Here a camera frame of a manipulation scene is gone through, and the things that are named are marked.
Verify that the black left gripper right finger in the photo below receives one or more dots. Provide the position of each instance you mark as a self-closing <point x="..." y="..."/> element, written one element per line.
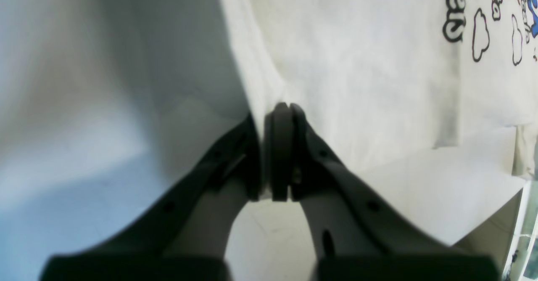
<point x="356" y="234"/>

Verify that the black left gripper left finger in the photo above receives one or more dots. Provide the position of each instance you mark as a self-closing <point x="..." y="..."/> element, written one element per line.
<point x="182" y="236"/>

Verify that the white printed T-shirt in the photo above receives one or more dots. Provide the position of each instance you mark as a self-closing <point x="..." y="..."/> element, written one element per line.
<point x="380" y="80"/>

